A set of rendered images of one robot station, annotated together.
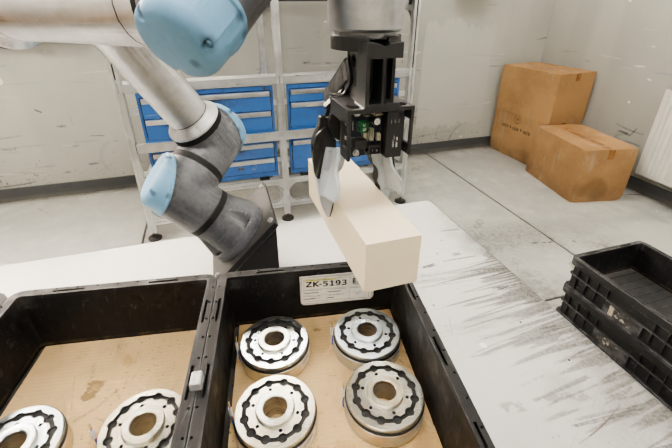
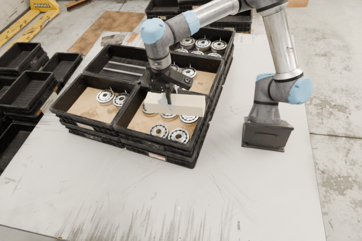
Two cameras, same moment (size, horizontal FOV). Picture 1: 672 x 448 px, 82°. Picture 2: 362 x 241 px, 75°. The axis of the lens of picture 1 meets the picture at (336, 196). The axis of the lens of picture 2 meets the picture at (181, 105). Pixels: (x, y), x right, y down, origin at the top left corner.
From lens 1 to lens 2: 1.11 m
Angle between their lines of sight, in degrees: 90
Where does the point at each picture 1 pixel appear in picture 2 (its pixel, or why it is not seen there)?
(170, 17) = not seen: hidden behind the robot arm
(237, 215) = (257, 111)
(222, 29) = not seen: hidden behind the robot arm
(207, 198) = (258, 95)
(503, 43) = not seen: outside the picture
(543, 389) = (152, 213)
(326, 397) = (169, 125)
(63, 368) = (210, 78)
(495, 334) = (180, 218)
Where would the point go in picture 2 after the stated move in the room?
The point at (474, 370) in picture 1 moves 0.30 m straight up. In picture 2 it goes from (171, 195) to (160, 166)
